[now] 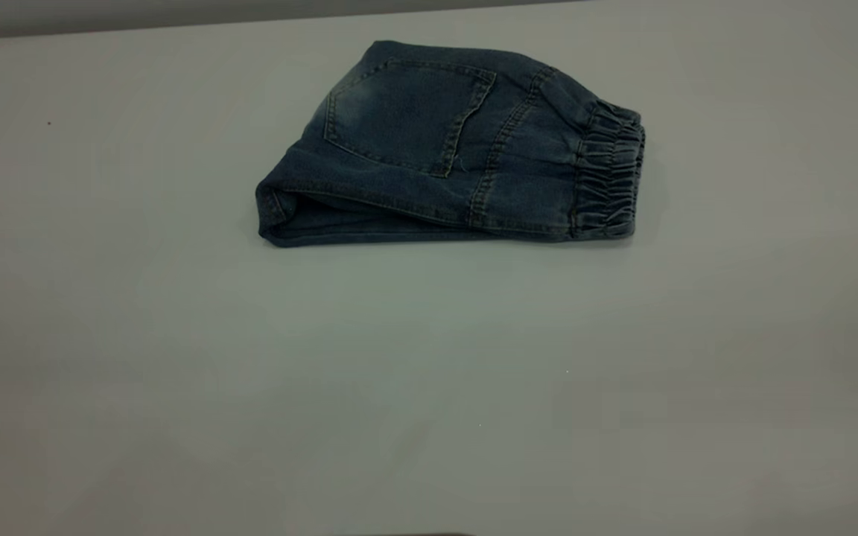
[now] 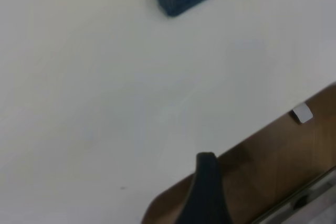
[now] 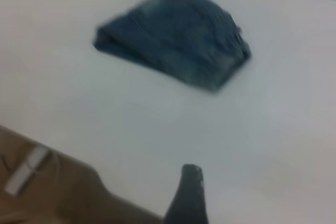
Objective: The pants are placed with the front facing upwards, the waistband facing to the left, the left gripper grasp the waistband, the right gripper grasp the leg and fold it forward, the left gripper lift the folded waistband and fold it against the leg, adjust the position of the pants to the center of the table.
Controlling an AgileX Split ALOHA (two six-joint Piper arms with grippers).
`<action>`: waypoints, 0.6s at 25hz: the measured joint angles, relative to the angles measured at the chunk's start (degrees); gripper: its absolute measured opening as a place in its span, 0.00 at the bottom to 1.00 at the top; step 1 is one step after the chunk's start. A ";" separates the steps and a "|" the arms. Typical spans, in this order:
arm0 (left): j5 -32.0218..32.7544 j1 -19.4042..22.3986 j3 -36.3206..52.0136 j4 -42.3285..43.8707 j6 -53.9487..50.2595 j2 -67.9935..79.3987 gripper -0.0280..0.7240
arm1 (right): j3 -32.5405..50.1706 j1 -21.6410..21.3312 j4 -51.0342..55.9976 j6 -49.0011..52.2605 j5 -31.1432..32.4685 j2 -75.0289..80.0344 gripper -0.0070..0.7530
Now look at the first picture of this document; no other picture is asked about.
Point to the blue denim jeans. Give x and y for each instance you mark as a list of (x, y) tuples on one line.
[(436, 141)]

